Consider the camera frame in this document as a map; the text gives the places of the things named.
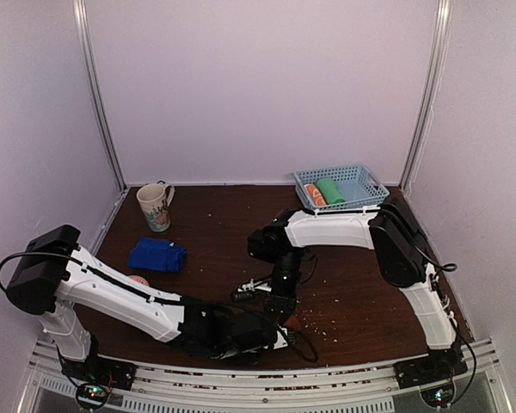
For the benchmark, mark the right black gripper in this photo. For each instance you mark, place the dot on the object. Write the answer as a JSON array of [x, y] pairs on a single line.
[[285, 303]]

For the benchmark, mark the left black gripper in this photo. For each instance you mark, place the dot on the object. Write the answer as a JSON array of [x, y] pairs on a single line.
[[240, 360]]

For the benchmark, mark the blue towel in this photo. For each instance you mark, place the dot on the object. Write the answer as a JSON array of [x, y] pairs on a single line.
[[158, 255]]

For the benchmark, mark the light blue plastic basket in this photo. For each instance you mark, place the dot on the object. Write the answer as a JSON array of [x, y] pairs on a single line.
[[357, 184]]

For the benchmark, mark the brown towel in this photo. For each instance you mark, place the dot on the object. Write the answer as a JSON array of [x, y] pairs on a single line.
[[292, 323]]

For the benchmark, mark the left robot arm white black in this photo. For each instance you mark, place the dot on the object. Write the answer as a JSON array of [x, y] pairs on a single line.
[[55, 272]]

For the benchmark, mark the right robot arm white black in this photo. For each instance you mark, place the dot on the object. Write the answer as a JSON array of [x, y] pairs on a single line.
[[398, 242]]

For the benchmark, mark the orange white rolled towel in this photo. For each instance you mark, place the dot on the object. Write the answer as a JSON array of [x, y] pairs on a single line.
[[315, 195]]

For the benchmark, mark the green rolled towel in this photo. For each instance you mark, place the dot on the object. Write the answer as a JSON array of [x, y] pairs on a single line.
[[329, 191]]

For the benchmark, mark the orange patterned bowl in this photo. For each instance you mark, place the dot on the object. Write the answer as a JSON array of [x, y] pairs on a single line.
[[139, 279]]

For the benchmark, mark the white patterned mug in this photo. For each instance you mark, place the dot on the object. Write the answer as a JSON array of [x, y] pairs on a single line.
[[154, 200]]

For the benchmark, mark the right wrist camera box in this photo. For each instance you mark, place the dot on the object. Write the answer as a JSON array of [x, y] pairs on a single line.
[[266, 245]]

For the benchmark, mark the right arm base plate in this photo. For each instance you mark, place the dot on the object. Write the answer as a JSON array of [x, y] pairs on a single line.
[[427, 370]]

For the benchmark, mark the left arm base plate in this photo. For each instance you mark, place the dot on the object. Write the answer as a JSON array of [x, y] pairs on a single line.
[[99, 370]]

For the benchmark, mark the front aluminium rail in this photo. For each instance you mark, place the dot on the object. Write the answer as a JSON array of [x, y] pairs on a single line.
[[370, 387]]

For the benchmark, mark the right aluminium frame post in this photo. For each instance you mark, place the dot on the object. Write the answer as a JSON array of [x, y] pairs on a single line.
[[425, 113]]

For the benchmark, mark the aluminium frame post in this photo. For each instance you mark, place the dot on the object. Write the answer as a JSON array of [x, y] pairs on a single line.
[[84, 35], [425, 113]]

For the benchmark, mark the left aluminium frame post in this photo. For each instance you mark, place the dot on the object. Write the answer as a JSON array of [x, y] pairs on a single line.
[[84, 35]]

